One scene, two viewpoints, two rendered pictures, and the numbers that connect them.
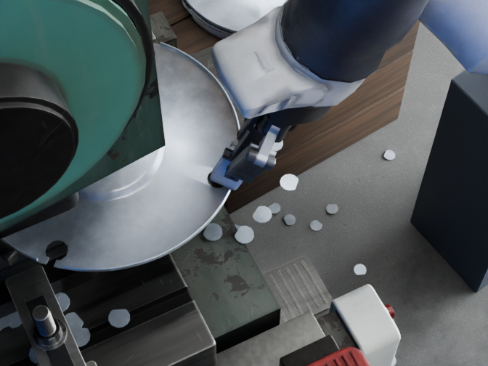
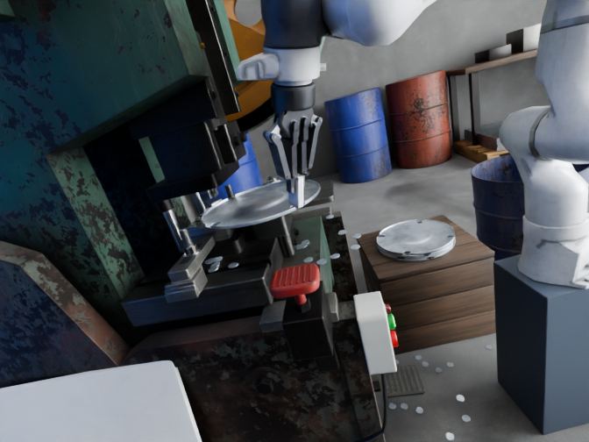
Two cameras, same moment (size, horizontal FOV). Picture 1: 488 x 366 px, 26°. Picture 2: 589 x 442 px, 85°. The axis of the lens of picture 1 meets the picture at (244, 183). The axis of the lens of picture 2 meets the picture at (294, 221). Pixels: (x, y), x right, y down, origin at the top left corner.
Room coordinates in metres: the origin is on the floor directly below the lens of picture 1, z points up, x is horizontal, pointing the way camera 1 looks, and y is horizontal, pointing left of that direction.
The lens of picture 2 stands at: (0.03, -0.35, 0.99)
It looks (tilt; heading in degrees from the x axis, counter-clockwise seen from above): 20 degrees down; 37
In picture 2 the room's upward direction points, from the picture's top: 15 degrees counter-clockwise
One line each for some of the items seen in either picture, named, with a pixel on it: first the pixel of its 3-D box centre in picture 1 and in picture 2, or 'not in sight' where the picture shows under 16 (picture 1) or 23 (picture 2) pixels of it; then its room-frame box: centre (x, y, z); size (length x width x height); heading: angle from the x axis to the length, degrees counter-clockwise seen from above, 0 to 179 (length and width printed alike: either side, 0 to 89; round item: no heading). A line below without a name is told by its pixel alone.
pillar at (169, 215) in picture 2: not in sight; (172, 222); (0.43, 0.28, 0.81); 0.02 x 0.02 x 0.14
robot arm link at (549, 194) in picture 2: not in sight; (541, 161); (0.92, -0.41, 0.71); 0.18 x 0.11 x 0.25; 40
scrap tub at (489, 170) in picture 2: not in sight; (525, 216); (1.67, -0.41, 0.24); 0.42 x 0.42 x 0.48
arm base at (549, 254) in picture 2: not in sight; (570, 238); (0.92, -0.46, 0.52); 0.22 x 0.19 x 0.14; 126
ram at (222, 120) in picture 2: not in sight; (190, 100); (0.55, 0.22, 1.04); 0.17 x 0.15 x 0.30; 116
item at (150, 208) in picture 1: (102, 145); (260, 201); (0.59, 0.15, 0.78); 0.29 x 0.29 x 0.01
